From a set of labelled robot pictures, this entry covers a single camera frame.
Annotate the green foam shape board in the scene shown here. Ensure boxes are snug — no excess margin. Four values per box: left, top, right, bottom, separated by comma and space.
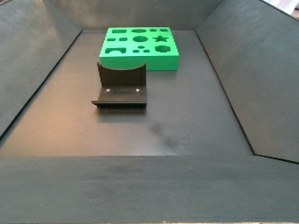
99, 27, 180, 71

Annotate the black curved fixture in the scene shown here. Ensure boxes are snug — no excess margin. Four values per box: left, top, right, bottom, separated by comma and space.
91, 64, 147, 107

